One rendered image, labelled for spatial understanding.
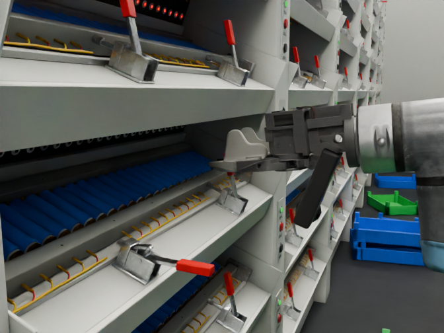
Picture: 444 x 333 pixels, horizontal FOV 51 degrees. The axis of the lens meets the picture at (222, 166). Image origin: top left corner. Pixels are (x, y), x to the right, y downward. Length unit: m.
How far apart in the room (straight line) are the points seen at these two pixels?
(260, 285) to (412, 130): 0.45
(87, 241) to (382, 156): 0.36
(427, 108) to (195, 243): 0.32
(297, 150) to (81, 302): 0.34
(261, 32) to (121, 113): 0.48
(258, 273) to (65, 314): 0.55
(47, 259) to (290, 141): 0.36
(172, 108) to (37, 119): 0.19
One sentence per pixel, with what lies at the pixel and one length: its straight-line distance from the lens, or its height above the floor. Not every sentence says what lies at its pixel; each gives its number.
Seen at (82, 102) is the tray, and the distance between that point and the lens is 0.35.
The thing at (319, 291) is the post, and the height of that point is 0.04.
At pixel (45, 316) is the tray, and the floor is 0.54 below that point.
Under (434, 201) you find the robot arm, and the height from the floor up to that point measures 0.58.
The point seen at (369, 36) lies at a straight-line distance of 2.93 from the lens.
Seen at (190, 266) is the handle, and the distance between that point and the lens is 0.44.
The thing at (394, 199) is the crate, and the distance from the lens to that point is 3.18.
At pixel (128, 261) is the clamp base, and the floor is 0.55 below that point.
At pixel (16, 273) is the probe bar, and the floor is 0.57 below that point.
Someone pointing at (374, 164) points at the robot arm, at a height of 0.62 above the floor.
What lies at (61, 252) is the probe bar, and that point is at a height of 0.57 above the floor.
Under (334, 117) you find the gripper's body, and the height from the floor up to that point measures 0.68.
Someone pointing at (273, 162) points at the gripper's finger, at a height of 0.62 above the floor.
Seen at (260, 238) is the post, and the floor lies 0.44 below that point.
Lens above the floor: 0.71
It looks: 9 degrees down
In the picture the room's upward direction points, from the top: straight up
